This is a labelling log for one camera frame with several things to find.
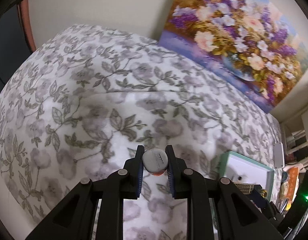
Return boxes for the gold patterned block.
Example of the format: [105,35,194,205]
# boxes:
[234,182,255,195]

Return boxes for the beige woven ball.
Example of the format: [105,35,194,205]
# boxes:
[279,181,289,200]

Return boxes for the white rectangular box device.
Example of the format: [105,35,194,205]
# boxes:
[273,142,284,169]

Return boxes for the white round camera device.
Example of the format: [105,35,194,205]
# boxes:
[229,174,248,183]

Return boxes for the floral grey white blanket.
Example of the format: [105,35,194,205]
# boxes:
[0,25,281,233]

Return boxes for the teal white cardboard box lid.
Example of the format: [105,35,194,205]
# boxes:
[219,151,274,200]

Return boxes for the red white glue bottle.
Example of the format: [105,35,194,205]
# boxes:
[142,148,168,176]

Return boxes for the black charger cube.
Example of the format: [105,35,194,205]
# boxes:
[247,185,268,208]

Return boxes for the flower bouquet painting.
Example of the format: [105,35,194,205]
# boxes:
[159,0,308,112]

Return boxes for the orange book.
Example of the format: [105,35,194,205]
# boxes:
[286,167,299,202]

